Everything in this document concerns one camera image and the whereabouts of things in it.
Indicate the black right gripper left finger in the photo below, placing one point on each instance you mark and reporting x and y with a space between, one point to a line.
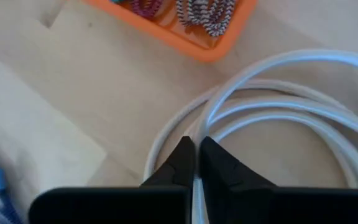
179 174

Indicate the orange plastic basket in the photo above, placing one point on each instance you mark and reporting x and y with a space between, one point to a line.
182 43

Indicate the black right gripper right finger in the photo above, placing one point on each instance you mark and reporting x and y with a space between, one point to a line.
228 186

